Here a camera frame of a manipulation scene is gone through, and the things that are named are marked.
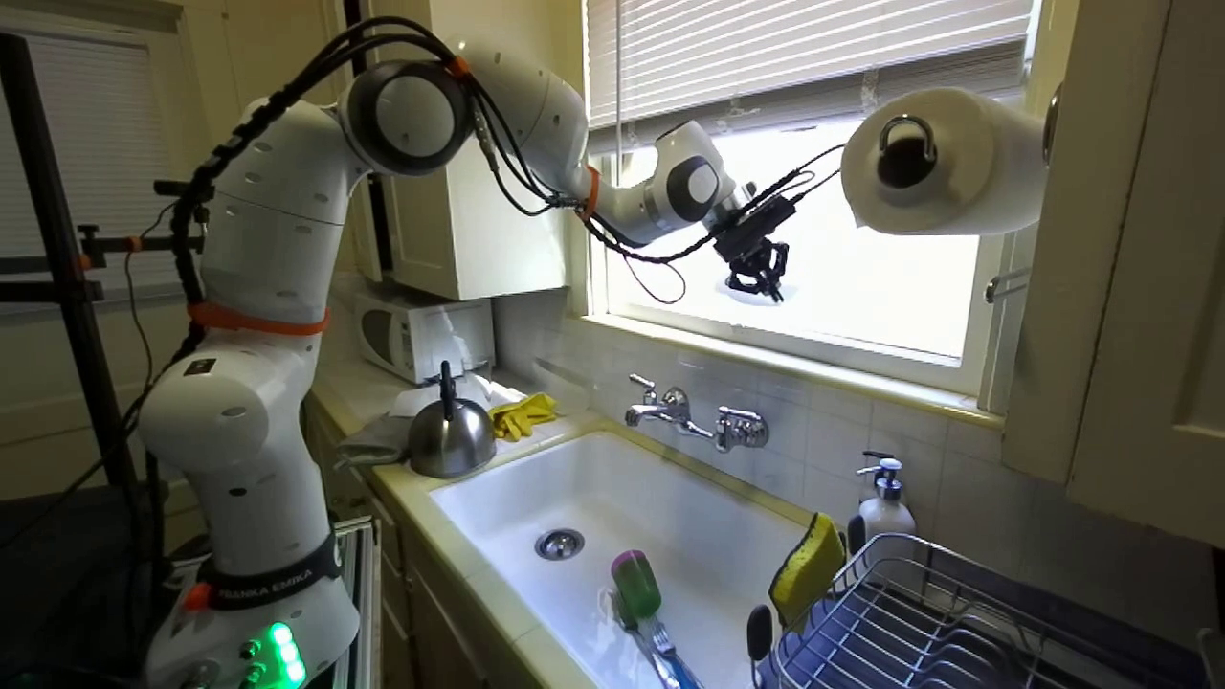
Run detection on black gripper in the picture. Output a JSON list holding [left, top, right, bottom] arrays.
[[710, 221, 794, 305]]

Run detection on white paper towel roll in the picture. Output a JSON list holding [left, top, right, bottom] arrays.
[[839, 83, 1056, 242]]

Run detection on white framed window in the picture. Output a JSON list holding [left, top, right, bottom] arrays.
[[576, 0, 1046, 398]]

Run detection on white kitchen sink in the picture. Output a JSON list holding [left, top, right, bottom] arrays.
[[424, 426, 819, 689]]

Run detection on metal cabinet latch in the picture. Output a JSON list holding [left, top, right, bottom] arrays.
[[983, 263, 1029, 305]]

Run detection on white window blind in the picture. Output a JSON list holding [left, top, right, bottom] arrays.
[[586, 0, 1042, 130]]

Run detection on white soap dispenser bottle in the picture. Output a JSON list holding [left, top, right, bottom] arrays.
[[845, 449, 917, 555]]

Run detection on yellow rubber gloves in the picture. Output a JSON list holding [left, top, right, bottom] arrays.
[[491, 392, 566, 444]]

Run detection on green yellow sponge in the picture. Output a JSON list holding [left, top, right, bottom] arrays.
[[764, 509, 851, 637]]

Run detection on white microwave oven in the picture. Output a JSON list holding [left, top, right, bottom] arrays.
[[353, 295, 497, 385]]

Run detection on metal sink drain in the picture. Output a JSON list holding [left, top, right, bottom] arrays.
[[532, 526, 588, 565]]

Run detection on green dish brush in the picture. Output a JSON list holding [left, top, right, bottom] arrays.
[[609, 547, 703, 689]]

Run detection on steel kettle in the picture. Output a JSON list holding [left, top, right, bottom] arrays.
[[404, 356, 497, 484]]

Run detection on blue dish rack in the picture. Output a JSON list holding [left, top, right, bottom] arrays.
[[751, 527, 1208, 689]]

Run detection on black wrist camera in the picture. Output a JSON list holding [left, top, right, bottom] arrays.
[[751, 186, 808, 236]]

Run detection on chrome wall faucet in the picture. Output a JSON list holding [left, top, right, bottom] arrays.
[[621, 371, 773, 454]]

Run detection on cream wall cabinet with latch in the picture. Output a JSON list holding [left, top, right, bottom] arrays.
[[999, 0, 1225, 551]]

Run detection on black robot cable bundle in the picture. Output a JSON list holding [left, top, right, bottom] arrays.
[[165, 10, 851, 311]]

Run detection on black camera stand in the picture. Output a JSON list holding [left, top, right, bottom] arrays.
[[0, 31, 213, 500]]

